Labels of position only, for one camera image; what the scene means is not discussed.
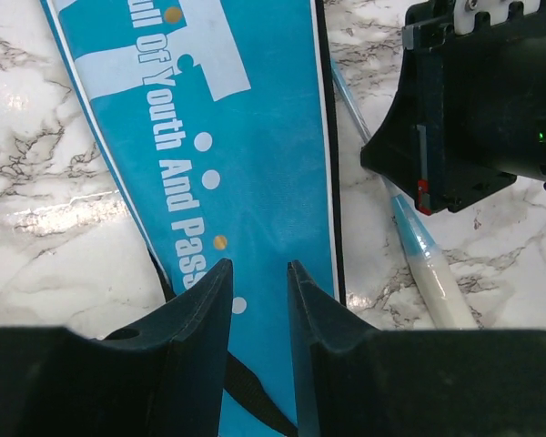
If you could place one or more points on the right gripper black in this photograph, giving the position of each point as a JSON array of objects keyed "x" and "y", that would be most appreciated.
[{"x": 469, "y": 113}]

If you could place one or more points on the blue badminton racket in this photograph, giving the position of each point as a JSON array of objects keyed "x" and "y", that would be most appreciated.
[{"x": 429, "y": 267}]

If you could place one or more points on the blue racket cover bag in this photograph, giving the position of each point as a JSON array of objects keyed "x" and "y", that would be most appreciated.
[{"x": 217, "y": 121}]

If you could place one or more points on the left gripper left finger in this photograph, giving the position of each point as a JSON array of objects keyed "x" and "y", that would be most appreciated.
[{"x": 162, "y": 375}]

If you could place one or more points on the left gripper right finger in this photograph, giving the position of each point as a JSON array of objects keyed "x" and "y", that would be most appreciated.
[{"x": 352, "y": 379}]

